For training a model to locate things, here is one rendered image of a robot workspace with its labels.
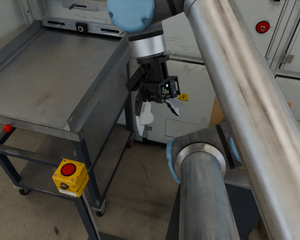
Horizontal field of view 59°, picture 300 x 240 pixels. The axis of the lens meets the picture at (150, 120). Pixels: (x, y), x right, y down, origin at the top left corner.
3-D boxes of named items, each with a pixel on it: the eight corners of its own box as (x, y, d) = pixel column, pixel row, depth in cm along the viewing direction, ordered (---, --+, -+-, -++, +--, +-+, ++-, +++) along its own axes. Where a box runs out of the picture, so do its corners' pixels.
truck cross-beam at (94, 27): (127, 37, 151) (126, 28, 147) (42, 25, 161) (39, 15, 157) (130, 34, 155) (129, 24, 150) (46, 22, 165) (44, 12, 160)
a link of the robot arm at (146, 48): (121, 43, 68) (149, 35, 74) (125, 62, 70) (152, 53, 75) (144, 39, 61) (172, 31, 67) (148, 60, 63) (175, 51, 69)
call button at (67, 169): (72, 178, 86) (70, 175, 85) (60, 175, 87) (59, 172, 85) (77, 167, 89) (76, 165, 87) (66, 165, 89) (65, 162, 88)
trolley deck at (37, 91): (81, 142, 109) (78, 133, 104) (-46, 113, 120) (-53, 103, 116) (133, 54, 154) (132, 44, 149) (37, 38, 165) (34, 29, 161)
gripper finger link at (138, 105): (135, 115, 69) (143, 82, 70) (131, 114, 71) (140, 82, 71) (147, 119, 73) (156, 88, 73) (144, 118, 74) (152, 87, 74)
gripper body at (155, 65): (161, 106, 67) (152, 58, 63) (140, 104, 73) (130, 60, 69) (182, 96, 71) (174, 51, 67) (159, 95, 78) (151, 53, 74)
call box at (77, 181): (80, 198, 91) (74, 183, 83) (58, 193, 92) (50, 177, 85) (89, 178, 96) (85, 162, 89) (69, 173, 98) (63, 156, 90)
